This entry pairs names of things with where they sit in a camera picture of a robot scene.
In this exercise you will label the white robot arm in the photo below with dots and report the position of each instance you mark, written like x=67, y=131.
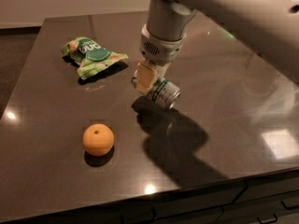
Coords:
x=270, y=28

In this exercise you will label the orange fruit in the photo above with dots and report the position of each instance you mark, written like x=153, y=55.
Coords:
x=98, y=140

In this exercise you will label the dark cabinet drawers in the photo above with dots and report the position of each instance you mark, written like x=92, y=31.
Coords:
x=259, y=199

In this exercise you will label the silver green 7up can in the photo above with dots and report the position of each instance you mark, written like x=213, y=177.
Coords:
x=162, y=92

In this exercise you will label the green snack bag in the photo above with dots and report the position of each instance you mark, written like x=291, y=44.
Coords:
x=90, y=57

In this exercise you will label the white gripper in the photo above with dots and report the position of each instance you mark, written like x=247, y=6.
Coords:
x=159, y=49

